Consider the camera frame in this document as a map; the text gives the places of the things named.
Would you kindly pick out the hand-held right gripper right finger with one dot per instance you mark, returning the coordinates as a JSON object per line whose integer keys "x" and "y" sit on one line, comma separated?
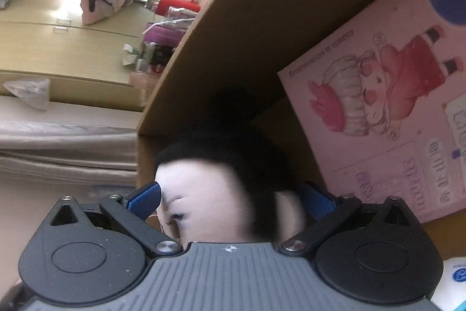
{"x": 316, "y": 203}

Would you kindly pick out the red bottle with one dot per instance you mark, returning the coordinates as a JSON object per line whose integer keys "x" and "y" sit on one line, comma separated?
{"x": 174, "y": 3}

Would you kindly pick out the pale bed mattress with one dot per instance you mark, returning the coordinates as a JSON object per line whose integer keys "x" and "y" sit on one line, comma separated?
{"x": 65, "y": 147}

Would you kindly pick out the teal blue tissue pack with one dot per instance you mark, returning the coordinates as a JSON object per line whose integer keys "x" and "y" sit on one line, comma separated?
{"x": 453, "y": 285}

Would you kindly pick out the clear crumpled plastic bag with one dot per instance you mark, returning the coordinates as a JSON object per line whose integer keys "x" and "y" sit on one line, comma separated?
{"x": 29, "y": 92}

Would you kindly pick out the light wooden cabinet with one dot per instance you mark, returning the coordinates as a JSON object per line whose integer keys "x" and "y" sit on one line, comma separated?
{"x": 54, "y": 52}

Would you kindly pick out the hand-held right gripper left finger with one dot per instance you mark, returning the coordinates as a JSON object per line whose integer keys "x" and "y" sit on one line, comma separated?
{"x": 147, "y": 198}

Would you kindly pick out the brown cardboard box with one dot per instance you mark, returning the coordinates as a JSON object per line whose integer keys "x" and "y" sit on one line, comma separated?
{"x": 273, "y": 5}

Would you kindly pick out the black-haired plush doll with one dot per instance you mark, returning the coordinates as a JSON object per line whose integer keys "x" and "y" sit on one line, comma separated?
{"x": 218, "y": 194}

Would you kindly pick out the pink pouch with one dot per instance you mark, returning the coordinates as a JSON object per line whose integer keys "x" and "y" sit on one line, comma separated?
{"x": 165, "y": 34}

